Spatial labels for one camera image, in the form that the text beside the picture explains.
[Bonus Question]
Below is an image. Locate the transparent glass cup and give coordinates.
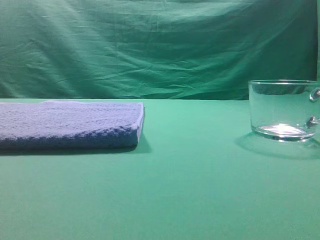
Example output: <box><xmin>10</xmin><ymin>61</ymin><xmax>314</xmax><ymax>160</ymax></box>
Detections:
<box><xmin>248</xmin><ymin>79</ymin><xmax>320</xmax><ymax>141</ymax></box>

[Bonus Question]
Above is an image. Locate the folded blue towel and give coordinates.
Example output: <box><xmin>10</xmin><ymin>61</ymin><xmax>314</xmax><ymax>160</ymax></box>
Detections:
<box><xmin>0</xmin><ymin>100</ymin><xmax>145</xmax><ymax>151</ymax></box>

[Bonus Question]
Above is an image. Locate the green backdrop cloth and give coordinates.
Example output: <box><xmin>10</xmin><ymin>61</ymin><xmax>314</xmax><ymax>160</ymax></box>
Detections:
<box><xmin>0</xmin><ymin>0</ymin><xmax>320</xmax><ymax>100</ymax></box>

